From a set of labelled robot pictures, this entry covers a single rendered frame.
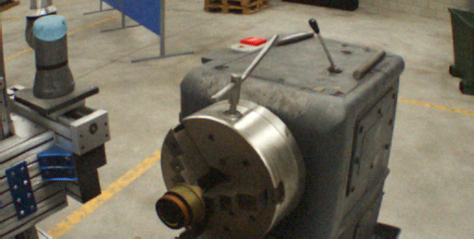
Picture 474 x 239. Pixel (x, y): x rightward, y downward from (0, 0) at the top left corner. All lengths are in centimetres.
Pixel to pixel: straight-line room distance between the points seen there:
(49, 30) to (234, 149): 67
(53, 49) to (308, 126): 75
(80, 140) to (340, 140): 69
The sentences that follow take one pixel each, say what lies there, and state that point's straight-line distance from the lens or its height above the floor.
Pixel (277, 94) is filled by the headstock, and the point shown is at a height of 124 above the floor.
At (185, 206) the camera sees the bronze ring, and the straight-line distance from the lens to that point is 99.
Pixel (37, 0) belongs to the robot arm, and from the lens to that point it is 155.
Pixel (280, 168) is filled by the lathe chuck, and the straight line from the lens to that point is 102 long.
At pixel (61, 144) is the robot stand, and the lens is 145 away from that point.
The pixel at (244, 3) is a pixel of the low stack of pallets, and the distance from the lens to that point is 860.
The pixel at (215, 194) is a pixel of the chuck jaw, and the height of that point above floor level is 111.
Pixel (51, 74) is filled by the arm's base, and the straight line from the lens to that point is 144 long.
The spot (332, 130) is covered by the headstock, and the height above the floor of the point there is 120.
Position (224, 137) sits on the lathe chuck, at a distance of 103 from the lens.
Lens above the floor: 163
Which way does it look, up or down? 21 degrees down
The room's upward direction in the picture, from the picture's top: 1 degrees clockwise
